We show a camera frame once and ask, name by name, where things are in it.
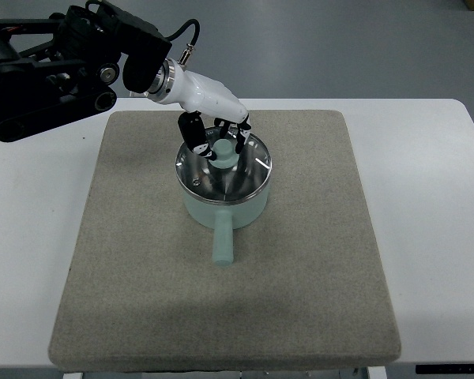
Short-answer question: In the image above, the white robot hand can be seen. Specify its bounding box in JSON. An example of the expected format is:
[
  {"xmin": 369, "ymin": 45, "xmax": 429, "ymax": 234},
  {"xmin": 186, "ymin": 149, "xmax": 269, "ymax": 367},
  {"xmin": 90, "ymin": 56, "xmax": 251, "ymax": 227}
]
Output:
[{"xmin": 145, "ymin": 58, "xmax": 251, "ymax": 161}]

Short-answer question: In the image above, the glass lid with green knob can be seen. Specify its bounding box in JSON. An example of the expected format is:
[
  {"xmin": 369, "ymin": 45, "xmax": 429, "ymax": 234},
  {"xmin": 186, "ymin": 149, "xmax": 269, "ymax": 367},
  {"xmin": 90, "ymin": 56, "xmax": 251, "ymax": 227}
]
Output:
[{"xmin": 175, "ymin": 127, "xmax": 272, "ymax": 205}]

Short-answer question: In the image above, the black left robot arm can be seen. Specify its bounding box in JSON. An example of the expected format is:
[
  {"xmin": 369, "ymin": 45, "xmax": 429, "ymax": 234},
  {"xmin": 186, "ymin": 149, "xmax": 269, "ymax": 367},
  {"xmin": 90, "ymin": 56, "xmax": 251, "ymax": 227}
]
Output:
[{"xmin": 0, "ymin": 1, "xmax": 251, "ymax": 161}]

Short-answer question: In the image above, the mint green saucepan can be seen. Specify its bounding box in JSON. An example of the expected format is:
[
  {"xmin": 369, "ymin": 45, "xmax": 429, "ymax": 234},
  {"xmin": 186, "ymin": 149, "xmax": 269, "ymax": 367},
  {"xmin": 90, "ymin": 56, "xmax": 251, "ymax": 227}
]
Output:
[{"xmin": 179, "ymin": 174, "xmax": 272, "ymax": 267}]

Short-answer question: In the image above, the grey felt mat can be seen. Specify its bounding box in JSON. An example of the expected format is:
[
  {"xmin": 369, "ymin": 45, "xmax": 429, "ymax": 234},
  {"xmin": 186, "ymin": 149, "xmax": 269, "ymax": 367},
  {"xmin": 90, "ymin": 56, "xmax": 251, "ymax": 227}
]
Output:
[{"xmin": 48, "ymin": 110, "xmax": 401, "ymax": 372}]

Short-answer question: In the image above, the black table control panel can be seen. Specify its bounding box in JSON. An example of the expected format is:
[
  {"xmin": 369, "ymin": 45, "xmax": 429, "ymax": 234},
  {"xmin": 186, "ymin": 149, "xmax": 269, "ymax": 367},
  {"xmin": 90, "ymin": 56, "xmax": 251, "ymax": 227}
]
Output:
[{"xmin": 415, "ymin": 364, "xmax": 474, "ymax": 375}]

